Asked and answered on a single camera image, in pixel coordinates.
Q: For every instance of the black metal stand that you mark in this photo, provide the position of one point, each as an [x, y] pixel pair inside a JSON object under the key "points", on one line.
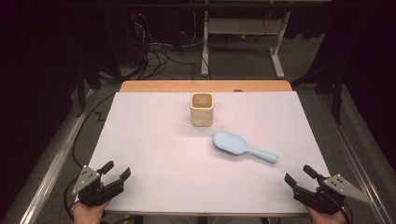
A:
{"points": [[337, 93], [80, 93]]}

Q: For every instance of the white metal stand frame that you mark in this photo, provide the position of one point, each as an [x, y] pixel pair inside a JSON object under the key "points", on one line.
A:
{"points": [[243, 26]]}

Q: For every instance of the beige square cup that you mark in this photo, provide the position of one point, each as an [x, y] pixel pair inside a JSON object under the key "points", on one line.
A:
{"points": [[202, 116]]}

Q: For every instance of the white table mat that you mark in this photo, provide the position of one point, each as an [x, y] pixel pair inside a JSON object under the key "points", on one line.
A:
{"points": [[174, 168]]}

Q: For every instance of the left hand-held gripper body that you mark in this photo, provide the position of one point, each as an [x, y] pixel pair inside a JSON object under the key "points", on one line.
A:
{"points": [[93, 194]]}

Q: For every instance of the small yellow-green ball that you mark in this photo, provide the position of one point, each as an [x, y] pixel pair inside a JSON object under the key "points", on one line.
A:
{"points": [[243, 36]]}

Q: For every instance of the person's right hand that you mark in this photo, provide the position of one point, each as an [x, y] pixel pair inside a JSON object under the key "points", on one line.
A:
{"points": [[327, 219]]}

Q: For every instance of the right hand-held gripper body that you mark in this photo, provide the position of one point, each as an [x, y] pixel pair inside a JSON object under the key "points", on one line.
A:
{"points": [[323, 197]]}

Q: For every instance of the light blue hairbrush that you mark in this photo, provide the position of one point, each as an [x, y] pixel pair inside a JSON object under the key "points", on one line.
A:
{"points": [[230, 143]]}

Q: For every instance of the person's left hand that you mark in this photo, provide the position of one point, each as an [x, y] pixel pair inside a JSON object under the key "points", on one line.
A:
{"points": [[87, 214]]}

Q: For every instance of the dark round table grommet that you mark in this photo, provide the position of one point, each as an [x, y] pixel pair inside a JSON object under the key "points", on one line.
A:
{"points": [[237, 90]]}

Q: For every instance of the aluminium floor rail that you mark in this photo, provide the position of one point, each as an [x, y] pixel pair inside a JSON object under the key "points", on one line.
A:
{"points": [[53, 168], [358, 168]]}

